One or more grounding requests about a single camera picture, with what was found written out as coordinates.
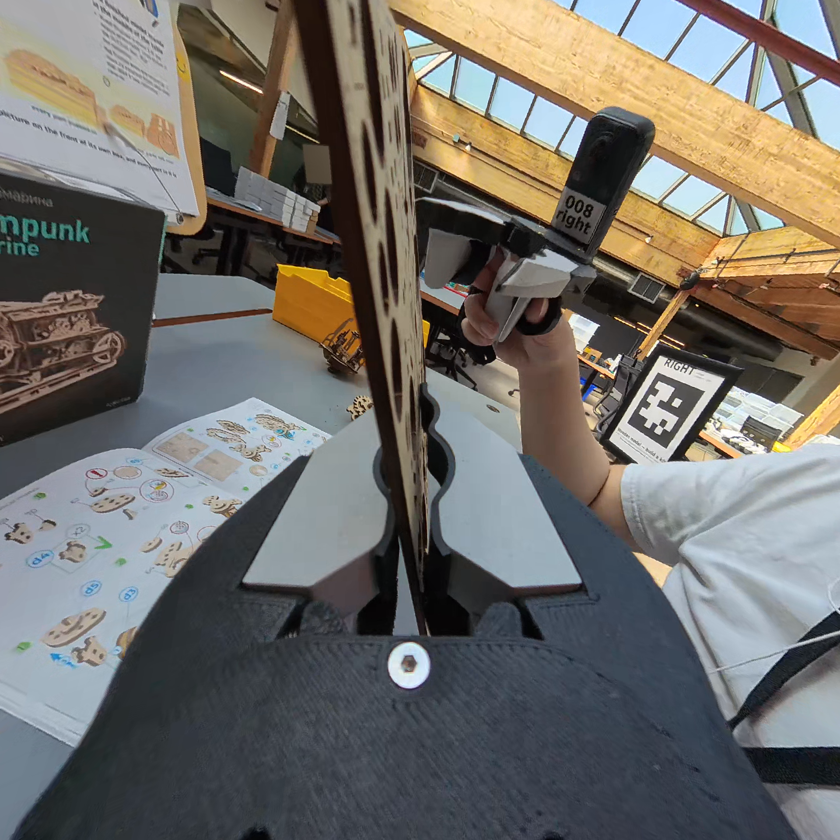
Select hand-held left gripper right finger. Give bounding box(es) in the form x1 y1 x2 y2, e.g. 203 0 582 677
420 384 584 636

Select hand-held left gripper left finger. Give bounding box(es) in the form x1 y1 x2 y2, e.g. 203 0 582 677
241 410 400 634

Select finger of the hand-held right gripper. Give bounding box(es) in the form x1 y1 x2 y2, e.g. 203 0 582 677
415 197 521 291
495 251 583 296

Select laser-cut wooden parts sheet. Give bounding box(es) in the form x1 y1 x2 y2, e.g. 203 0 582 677
292 0 434 636

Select person's right forearm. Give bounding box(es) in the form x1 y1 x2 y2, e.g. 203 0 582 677
517 354 634 557

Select partly built wooden model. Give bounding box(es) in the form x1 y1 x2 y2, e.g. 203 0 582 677
320 319 365 375

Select black model kit box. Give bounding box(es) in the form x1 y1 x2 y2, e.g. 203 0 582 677
0 167 166 447

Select person's right hand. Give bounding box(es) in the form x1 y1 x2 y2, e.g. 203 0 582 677
461 266 583 370

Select yellow plastic bin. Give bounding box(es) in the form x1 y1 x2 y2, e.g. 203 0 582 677
272 264 375 347

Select stack of white boxes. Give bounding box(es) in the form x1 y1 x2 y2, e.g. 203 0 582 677
235 166 322 232

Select framed black-white marker sign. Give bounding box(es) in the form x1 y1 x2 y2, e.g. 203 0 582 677
600 348 744 463

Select open instruction booklet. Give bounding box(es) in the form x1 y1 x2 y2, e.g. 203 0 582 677
0 397 332 746

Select laminated instruction sheet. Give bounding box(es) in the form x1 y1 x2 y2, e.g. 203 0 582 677
0 0 199 217

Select black harness strap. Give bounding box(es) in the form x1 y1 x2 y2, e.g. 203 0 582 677
727 610 840 786

